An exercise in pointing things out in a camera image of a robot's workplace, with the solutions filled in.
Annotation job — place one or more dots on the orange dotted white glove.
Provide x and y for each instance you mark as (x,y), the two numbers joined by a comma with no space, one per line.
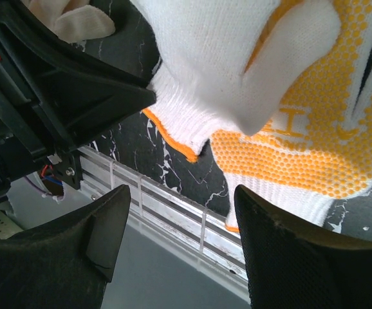
(318,147)

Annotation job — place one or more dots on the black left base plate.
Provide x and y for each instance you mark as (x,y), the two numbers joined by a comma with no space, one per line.
(67,168)

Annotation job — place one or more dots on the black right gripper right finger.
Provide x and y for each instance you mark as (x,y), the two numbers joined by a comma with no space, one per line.
(292,263)

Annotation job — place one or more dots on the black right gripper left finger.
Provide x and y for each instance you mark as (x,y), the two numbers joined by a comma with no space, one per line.
(66,262)

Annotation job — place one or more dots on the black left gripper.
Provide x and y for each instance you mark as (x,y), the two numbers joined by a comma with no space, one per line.
(54,98)

